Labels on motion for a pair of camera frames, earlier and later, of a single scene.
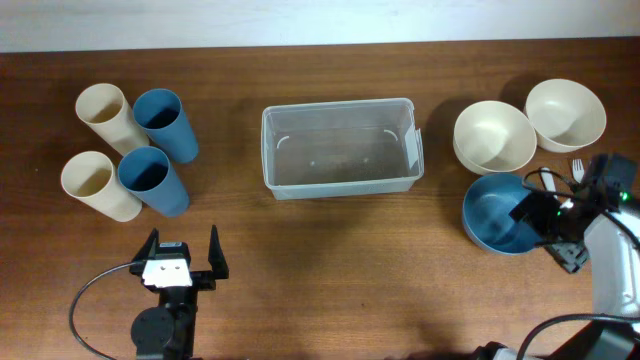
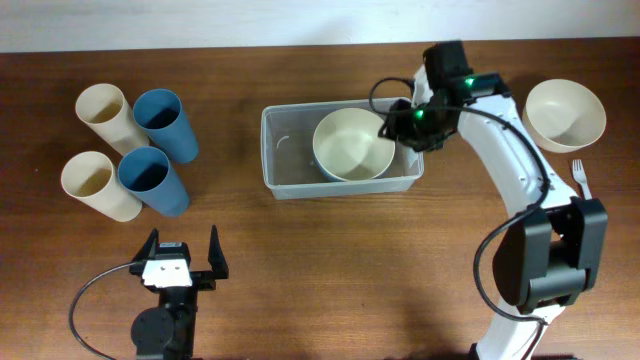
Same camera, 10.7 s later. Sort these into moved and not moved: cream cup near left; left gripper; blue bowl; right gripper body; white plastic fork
Moved: right gripper body; blue bowl
Not moved: cream cup near left; left gripper; white plastic fork
